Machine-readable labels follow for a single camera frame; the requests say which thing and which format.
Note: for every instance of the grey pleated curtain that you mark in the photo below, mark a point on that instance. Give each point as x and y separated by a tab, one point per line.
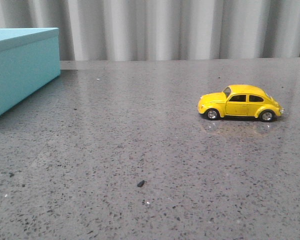
136	30

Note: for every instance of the yellow toy beetle car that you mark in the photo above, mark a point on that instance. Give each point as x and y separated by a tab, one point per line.
240	100

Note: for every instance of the light blue box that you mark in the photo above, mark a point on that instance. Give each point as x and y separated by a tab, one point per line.
29	59

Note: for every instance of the small black debris piece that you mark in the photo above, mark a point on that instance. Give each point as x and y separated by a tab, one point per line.
141	183

